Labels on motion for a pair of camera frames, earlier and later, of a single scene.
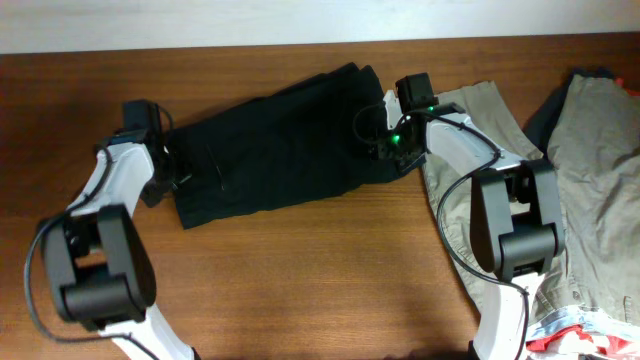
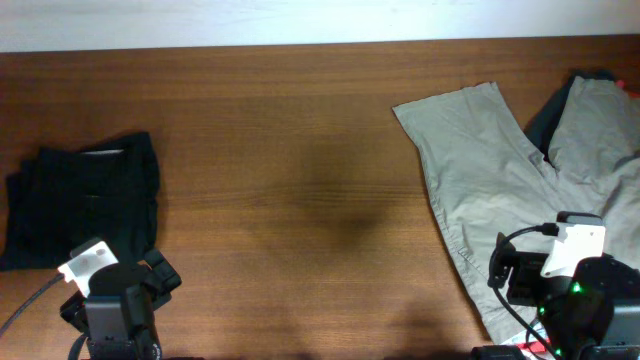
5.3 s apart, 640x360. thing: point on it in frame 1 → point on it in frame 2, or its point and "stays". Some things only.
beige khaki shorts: [595, 143] stays
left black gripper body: [165, 172] → [171, 279]
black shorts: [300, 143] → [59, 200]
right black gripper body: [398, 145] → [526, 284]
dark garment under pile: [540, 125] stays
